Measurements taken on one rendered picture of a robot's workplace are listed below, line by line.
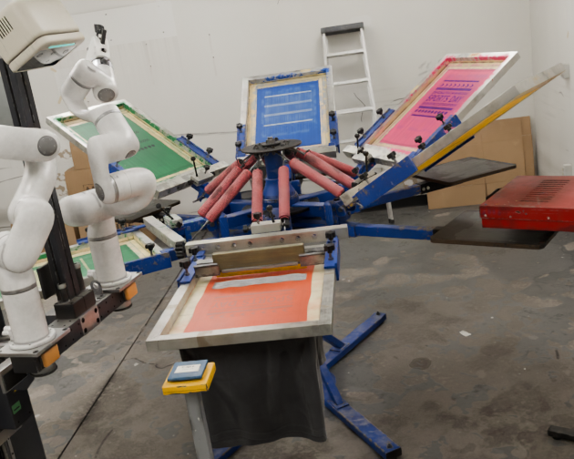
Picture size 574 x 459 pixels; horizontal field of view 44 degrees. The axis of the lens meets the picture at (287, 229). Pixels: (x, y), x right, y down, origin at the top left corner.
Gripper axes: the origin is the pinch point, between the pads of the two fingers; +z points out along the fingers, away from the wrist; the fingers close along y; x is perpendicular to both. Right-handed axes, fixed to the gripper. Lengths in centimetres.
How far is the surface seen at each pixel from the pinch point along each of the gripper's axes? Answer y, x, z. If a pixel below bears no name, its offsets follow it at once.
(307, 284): 42, 80, -64
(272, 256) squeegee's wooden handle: 50, 76, -44
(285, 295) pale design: 43, 70, -68
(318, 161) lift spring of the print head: 56, 123, 22
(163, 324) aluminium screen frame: 53, 27, -75
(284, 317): 35, 61, -83
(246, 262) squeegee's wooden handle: 57, 68, -43
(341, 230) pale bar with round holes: 44, 108, -34
